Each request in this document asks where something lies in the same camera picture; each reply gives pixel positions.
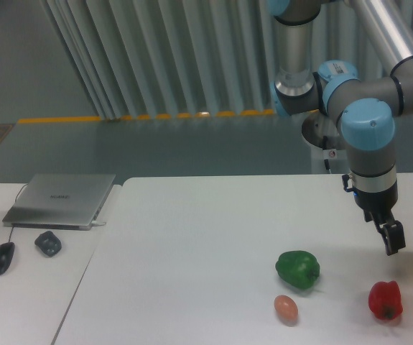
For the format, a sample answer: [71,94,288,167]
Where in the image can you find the black power adapter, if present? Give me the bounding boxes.
[34,231,62,257]

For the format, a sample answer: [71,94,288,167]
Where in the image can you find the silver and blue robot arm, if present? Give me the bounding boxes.
[267,1,413,255]

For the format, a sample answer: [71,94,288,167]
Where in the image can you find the black mouse cable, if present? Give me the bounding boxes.
[7,183,29,245]

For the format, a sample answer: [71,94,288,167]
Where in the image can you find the red bell pepper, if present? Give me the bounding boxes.
[368,280,403,321]

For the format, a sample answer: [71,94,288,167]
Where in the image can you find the silver closed laptop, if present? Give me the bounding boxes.
[2,174,115,231]

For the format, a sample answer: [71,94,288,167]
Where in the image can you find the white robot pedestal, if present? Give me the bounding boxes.
[301,111,349,174]

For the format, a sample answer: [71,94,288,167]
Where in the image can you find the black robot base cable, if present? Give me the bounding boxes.
[321,135,333,175]

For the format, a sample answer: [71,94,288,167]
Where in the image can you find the green bell pepper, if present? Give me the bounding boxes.
[275,250,320,290]

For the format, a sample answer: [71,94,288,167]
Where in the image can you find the black computer mouse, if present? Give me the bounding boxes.
[0,241,15,275]

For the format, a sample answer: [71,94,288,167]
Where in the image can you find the brown egg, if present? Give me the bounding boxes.
[274,295,299,321]

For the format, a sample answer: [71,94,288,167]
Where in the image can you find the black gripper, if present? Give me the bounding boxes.
[342,173,406,256]

